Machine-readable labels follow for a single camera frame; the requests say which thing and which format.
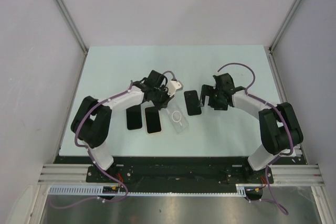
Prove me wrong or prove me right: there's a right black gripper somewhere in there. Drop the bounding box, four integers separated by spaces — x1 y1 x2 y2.
197 84 227 111

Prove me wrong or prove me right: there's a black phone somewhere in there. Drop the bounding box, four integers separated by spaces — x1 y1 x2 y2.
144 106 161 134
184 90 202 116

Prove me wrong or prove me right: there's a clear magsafe phone case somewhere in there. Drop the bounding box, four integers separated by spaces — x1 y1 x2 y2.
165 102 189 134

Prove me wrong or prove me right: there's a black silicone phone case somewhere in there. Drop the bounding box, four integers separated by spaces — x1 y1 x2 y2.
125 106 143 131

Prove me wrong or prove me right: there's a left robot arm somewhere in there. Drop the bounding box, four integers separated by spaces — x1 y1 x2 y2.
70 70 183 182

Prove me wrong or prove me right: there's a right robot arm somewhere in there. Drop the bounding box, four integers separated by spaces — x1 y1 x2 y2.
199 73 303 183

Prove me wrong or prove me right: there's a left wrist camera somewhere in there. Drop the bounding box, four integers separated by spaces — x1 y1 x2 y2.
166 80 183 97

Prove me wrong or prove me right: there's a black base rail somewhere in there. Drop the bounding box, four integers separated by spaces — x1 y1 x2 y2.
54 156 274 193

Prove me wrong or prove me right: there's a white slotted cable duct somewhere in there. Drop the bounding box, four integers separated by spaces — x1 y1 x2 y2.
48 185 261 197

